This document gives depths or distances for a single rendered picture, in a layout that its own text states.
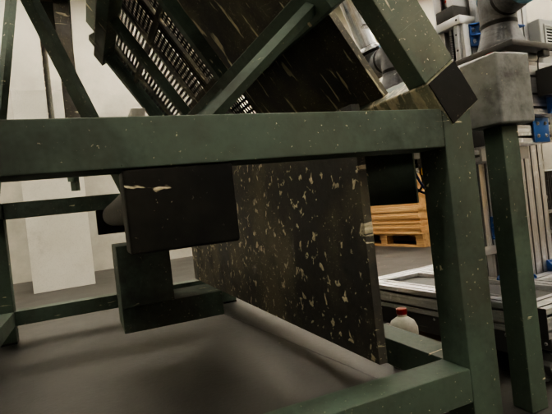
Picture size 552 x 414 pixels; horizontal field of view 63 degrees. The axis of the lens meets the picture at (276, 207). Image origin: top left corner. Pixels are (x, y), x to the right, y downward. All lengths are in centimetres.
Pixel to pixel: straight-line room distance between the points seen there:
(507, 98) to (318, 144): 56
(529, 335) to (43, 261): 454
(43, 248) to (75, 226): 37
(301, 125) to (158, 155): 29
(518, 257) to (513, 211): 12
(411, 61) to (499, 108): 29
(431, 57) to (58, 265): 452
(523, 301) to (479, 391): 27
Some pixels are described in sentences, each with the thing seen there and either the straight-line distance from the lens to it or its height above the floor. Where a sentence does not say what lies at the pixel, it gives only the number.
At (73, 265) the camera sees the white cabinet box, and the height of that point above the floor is 22.
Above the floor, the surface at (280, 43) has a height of 97.
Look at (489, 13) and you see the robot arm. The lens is 178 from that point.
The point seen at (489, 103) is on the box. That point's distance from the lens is 130.
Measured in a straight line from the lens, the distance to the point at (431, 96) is 114.
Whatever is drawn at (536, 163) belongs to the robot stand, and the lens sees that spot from 209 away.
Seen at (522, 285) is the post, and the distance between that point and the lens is 135.
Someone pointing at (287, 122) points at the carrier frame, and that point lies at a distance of 91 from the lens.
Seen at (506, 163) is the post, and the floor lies 65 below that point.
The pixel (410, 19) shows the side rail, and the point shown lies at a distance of 115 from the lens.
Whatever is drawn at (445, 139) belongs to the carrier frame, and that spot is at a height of 72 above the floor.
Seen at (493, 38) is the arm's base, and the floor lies 108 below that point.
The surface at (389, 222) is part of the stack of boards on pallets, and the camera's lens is 529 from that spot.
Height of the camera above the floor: 61
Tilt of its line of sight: level
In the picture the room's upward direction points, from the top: 6 degrees counter-clockwise
